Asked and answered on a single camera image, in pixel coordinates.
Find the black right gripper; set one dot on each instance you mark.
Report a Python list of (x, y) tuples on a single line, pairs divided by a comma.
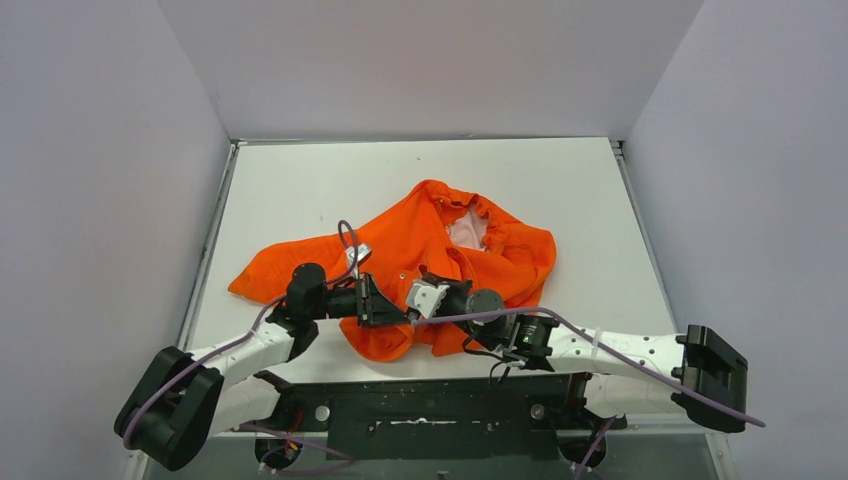
[(454, 286)]

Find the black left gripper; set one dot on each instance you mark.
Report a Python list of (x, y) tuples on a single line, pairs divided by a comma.
[(365, 298)]

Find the orange zip-up jacket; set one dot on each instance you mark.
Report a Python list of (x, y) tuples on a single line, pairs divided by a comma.
[(434, 229)]

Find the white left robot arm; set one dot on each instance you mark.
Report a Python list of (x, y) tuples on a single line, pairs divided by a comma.
[(184, 398)]

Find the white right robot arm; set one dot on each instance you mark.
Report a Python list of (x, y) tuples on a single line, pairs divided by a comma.
[(696, 373)]

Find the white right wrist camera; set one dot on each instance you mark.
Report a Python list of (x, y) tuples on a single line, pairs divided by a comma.
[(423, 298)]

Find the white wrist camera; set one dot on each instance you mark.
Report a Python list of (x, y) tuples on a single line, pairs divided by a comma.
[(356, 255), (423, 298)]

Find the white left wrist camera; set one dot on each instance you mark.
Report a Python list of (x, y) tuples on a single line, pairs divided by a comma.
[(356, 255)]

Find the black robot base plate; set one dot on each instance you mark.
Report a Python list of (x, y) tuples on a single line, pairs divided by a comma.
[(536, 417)]

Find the aluminium table frame rail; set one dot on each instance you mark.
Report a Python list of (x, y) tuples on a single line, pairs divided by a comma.
[(573, 187)]

